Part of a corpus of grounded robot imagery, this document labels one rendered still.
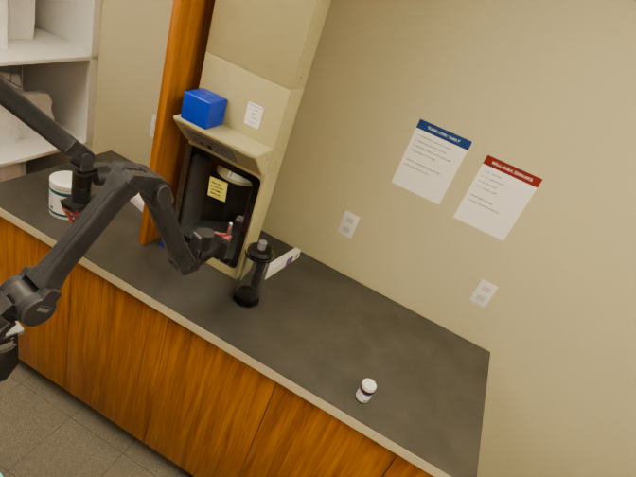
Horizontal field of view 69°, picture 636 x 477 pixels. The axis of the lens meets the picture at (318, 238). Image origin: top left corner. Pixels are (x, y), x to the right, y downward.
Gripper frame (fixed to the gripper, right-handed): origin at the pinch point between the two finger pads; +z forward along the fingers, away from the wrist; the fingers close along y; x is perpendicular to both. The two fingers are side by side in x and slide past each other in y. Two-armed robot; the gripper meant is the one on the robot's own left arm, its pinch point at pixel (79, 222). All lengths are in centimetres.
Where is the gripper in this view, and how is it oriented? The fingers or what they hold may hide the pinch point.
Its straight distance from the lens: 173.7
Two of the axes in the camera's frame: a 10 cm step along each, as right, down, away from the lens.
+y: 3.8, -3.8, 8.4
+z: -3.1, 8.0, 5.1
